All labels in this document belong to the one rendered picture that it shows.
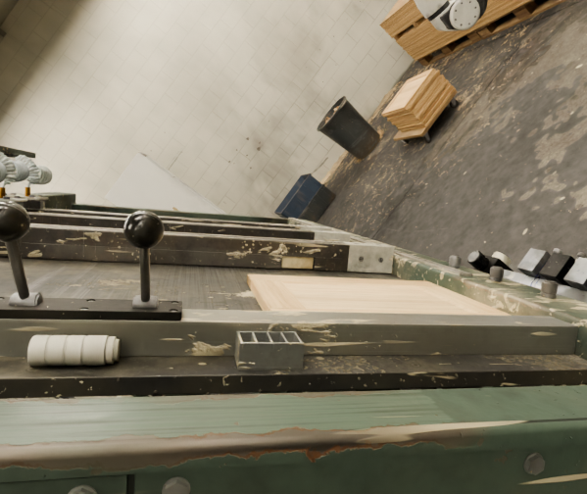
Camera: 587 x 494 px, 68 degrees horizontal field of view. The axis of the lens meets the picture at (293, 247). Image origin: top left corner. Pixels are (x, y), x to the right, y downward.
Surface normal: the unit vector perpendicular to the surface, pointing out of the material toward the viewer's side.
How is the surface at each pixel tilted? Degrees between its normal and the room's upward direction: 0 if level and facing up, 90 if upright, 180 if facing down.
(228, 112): 90
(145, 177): 90
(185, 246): 90
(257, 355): 89
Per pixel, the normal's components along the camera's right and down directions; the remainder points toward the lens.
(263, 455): 0.22, 0.14
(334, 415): 0.08, -0.99
